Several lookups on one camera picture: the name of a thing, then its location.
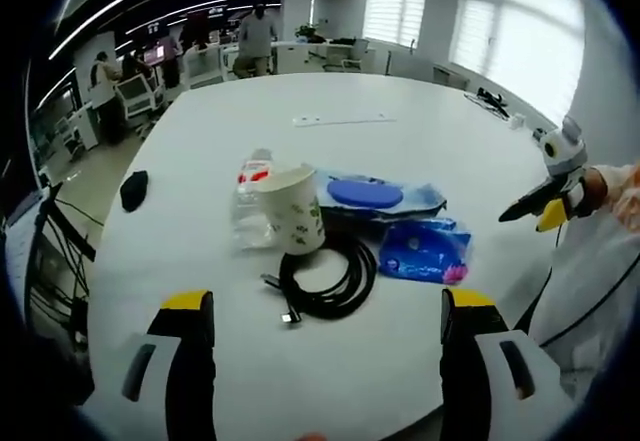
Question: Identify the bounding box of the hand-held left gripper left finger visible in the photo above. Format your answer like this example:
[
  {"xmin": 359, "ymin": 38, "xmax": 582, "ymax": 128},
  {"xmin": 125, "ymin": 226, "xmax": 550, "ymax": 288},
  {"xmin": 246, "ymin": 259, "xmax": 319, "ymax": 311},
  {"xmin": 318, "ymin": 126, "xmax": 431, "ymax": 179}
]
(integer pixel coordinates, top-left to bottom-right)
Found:
[{"xmin": 82, "ymin": 289, "xmax": 217, "ymax": 441}]

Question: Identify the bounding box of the black pouch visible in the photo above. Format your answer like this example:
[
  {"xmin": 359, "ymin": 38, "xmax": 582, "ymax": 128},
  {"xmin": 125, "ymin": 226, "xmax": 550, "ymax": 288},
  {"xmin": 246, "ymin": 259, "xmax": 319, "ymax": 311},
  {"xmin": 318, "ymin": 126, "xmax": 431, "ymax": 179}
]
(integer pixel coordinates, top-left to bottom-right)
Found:
[{"xmin": 119, "ymin": 169, "xmax": 151, "ymax": 214}]

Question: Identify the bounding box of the person's white clothing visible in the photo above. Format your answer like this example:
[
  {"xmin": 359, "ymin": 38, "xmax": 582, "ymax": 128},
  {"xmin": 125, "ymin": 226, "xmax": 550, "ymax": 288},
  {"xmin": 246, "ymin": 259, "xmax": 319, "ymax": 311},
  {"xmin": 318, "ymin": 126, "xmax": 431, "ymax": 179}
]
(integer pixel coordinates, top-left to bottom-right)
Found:
[{"xmin": 528, "ymin": 213, "xmax": 640, "ymax": 402}]

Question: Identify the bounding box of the black tripod stand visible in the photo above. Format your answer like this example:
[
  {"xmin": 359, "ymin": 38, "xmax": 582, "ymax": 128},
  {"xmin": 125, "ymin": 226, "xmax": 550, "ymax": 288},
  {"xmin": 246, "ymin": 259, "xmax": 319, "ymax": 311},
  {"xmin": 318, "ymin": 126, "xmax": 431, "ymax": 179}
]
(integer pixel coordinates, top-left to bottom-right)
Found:
[{"xmin": 22, "ymin": 180, "xmax": 99, "ymax": 322}]

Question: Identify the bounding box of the white paper cup leaf print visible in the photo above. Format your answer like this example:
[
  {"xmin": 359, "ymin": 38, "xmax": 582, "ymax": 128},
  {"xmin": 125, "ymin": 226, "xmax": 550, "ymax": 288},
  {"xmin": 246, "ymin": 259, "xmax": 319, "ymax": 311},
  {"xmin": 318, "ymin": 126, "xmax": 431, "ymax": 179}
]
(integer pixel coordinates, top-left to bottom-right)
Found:
[{"xmin": 254, "ymin": 162, "xmax": 327, "ymax": 257}]

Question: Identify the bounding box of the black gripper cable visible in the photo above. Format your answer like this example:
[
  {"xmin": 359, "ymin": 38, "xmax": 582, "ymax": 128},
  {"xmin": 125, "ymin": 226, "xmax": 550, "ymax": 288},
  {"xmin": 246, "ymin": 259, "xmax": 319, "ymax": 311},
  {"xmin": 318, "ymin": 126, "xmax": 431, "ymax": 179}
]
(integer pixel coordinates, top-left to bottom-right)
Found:
[{"xmin": 514, "ymin": 220, "xmax": 640, "ymax": 348}]

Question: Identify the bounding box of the white ruler strip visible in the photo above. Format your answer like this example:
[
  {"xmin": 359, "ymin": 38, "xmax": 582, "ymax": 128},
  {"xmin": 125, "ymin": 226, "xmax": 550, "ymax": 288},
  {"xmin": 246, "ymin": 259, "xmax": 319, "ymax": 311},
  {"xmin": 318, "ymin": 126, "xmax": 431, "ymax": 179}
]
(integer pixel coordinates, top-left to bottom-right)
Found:
[{"xmin": 291, "ymin": 112, "xmax": 397, "ymax": 128}]

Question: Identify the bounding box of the clear plastic bottle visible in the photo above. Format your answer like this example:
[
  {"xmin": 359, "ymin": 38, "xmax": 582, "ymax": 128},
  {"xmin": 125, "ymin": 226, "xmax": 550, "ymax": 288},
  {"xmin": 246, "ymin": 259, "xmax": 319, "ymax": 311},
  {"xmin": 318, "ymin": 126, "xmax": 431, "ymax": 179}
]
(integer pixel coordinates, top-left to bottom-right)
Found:
[{"xmin": 230, "ymin": 147, "xmax": 282, "ymax": 253}]

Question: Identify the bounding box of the person's right hand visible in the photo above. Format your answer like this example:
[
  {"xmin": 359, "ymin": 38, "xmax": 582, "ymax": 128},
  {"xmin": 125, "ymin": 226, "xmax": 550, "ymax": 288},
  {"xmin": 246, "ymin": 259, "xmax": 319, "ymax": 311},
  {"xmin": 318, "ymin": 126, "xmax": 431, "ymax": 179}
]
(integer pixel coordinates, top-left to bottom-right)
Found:
[{"xmin": 579, "ymin": 167, "xmax": 610, "ymax": 217}]

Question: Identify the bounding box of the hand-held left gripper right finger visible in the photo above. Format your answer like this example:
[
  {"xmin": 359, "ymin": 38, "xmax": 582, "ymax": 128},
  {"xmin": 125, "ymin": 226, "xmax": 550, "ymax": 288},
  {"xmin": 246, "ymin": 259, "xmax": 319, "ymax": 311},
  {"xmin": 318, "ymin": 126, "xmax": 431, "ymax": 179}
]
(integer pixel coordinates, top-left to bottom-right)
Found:
[{"xmin": 438, "ymin": 288, "xmax": 582, "ymax": 441}]

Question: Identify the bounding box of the blue wet wipes pack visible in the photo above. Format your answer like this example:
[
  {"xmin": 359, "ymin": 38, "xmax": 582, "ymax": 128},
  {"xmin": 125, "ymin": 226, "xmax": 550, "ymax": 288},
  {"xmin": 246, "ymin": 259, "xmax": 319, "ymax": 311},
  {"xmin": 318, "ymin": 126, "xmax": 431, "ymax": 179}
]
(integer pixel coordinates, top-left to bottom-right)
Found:
[{"xmin": 313, "ymin": 166, "xmax": 449, "ymax": 224}]

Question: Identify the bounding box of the white office chair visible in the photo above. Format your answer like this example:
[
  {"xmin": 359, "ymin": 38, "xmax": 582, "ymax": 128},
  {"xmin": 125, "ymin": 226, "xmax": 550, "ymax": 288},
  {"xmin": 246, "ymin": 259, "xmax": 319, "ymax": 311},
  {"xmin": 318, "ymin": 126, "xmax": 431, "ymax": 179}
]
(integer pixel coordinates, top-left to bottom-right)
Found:
[
  {"xmin": 115, "ymin": 71, "xmax": 168, "ymax": 135},
  {"xmin": 322, "ymin": 38, "xmax": 372, "ymax": 73}
]

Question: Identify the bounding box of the black cable bundle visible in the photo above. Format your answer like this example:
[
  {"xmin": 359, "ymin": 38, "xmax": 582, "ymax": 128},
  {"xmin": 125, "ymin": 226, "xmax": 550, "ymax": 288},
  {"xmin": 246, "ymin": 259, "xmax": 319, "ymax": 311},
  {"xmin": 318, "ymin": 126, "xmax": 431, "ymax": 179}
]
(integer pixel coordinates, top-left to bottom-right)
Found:
[{"xmin": 463, "ymin": 86, "xmax": 510, "ymax": 121}]

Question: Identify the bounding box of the blue tissue packet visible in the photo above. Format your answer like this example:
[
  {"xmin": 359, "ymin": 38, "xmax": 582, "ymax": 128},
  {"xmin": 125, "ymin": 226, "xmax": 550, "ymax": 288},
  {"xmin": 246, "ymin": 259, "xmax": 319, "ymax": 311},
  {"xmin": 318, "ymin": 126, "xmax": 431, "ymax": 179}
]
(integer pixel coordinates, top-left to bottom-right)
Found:
[{"xmin": 375, "ymin": 216, "xmax": 474, "ymax": 285}]

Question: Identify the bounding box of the green potted plant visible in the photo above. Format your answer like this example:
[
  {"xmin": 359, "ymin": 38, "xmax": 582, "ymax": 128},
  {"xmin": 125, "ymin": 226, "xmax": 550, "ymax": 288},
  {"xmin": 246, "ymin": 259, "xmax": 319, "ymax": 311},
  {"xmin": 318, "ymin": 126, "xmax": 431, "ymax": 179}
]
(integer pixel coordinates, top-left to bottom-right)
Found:
[{"xmin": 293, "ymin": 21, "xmax": 327, "ymax": 43}]

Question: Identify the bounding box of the white table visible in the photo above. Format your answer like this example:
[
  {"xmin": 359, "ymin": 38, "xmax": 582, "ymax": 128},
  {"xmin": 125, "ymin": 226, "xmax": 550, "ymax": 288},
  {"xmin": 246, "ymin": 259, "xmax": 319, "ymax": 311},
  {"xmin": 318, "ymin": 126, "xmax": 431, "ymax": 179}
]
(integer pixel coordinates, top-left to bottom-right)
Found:
[{"xmin": 82, "ymin": 70, "xmax": 571, "ymax": 441}]

